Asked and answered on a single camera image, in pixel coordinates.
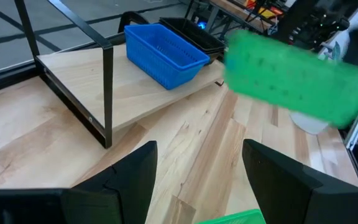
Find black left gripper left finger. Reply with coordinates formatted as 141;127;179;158
0;140;158;224

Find black curved bracket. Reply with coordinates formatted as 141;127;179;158
117;11;151;34

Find white plant pot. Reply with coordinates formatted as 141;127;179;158
288;109;329;136

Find black plastic basket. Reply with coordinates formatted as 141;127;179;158
202;46;226;65
159;17;226;54

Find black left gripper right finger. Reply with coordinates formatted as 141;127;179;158
241;138;358;224

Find wooden shelf with black frame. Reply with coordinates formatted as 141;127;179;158
13;0;226;149

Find blue plastic basket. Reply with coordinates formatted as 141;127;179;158
124;23;211;91

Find green plastic basket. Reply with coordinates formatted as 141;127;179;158
223;29;358;129
196;208;266;224

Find black table edge frame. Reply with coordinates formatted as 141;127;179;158
0;30;129;98

